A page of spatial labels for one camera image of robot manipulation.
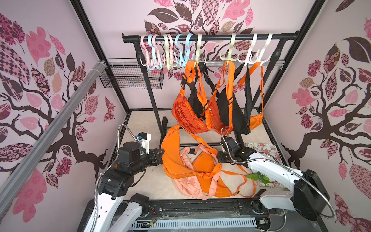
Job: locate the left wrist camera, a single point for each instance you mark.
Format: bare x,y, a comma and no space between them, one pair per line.
145,139

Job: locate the orange sling bag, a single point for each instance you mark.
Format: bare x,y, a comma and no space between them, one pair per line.
245,84

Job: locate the white slotted cable duct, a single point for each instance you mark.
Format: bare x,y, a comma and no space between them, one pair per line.
175,224

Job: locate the black wire basket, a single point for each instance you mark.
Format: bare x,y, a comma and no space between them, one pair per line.
130,77

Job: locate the floral cloth mat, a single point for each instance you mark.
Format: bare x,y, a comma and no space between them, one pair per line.
270,149

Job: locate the green hook right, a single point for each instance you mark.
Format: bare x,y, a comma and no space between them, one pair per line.
229,54

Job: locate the dark orange waist bag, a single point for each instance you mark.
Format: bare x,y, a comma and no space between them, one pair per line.
182,110

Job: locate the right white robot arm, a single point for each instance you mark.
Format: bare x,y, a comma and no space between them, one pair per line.
307,194

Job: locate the black sling bag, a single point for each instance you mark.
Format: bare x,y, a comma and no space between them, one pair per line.
239,122

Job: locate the black clothes rack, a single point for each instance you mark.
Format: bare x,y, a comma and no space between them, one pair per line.
283,38

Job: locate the green hook left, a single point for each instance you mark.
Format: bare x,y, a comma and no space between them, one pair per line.
167,47

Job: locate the pink hook far left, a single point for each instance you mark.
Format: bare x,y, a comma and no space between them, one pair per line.
146,55

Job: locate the white hook left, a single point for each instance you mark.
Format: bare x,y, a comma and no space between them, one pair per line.
248,57

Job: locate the white artificial flower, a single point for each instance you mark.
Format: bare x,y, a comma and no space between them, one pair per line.
259,177

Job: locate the bright orange crescent bag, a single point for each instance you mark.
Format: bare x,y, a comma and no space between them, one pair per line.
173,164

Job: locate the green hook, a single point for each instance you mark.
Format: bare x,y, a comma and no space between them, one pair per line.
229,54
167,47
198,48

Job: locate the pink waist bag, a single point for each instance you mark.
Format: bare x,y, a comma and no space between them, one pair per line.
188,185

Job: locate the pink hook middle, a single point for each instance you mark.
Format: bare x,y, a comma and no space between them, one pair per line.
173,61

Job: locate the green hook middle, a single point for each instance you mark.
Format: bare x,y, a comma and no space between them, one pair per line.
198,48

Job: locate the pink hook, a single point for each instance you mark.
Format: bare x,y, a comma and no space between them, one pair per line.
146,55
173,61

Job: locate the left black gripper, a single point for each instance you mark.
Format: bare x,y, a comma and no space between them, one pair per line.
156,158

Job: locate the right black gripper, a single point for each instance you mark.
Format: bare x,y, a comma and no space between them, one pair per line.
223,156

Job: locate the blue hook left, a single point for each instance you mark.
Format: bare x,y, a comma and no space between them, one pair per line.
159,65

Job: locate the orange zip waist bag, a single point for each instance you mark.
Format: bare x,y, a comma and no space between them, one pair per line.
221,106

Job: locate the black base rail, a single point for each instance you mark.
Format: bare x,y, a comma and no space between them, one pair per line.
183,207

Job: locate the grey aluminium beam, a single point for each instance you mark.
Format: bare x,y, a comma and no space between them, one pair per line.
16,180

